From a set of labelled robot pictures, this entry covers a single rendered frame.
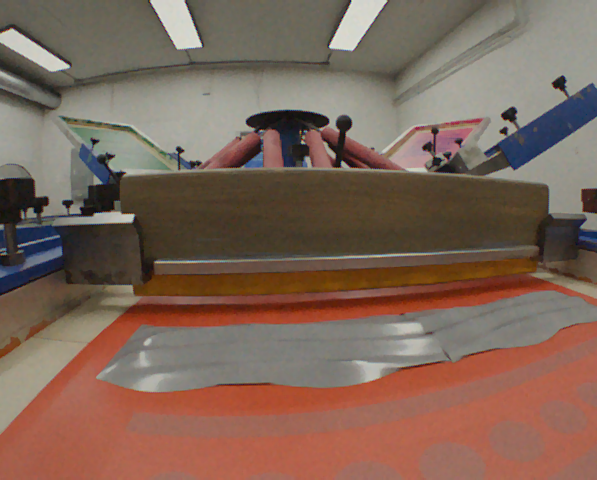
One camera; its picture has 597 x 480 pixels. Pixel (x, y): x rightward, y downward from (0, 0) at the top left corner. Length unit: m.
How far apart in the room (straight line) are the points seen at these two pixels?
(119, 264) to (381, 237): 0.20
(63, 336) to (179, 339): 0.09
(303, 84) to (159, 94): 2.15
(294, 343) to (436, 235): 0.16
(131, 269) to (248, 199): 0.10
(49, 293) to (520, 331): 0.32
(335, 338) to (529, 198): 0.25
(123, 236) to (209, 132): 4.30
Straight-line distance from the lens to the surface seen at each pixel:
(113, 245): 0.24
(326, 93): 4.72
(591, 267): 0.40
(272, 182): 0.22
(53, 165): 5.58
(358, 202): 0.23
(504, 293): 0.30
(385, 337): 0.18
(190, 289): 0.25
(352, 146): 0.92
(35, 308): 0.24
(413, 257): 0.24
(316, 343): 0.16
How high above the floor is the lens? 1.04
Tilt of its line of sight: 8 degrees down
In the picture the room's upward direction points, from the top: straight up
